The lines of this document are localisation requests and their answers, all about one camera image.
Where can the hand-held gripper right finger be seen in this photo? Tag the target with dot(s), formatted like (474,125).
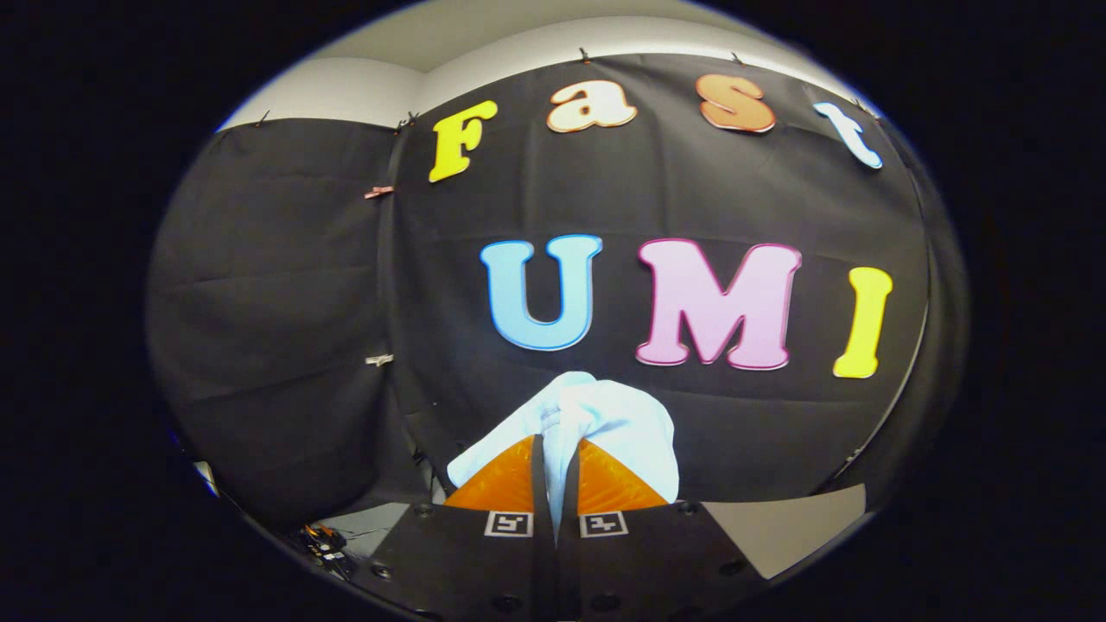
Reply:
(639,570)

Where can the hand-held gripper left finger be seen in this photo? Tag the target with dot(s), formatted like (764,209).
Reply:
(484,570)

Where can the light blue polo shirt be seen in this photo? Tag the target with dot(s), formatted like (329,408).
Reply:
(622,432)

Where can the white cloth clip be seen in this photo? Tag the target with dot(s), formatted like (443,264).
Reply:
(378,359)

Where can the black backdrop cloth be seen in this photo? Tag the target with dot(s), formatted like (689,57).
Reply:
(285,302)

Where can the pink cloth clip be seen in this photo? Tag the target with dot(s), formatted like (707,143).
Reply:
(378,192)

